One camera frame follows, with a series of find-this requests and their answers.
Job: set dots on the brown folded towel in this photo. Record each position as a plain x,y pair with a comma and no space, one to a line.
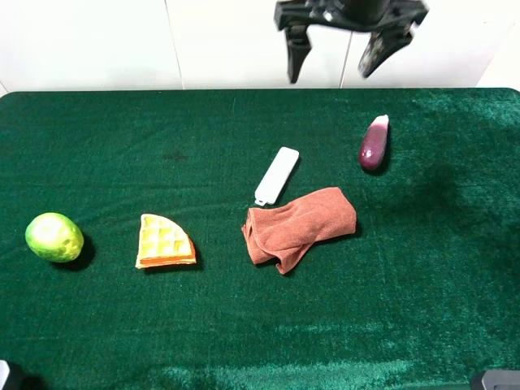
287,232

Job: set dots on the purple eggplant toy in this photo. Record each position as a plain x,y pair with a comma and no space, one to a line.
373,146

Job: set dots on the yellow waffle wedge toy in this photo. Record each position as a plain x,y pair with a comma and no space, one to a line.
163,242

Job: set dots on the green round fruit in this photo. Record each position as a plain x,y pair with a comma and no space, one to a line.
54,237

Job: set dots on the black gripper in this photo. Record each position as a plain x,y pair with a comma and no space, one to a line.
362,16

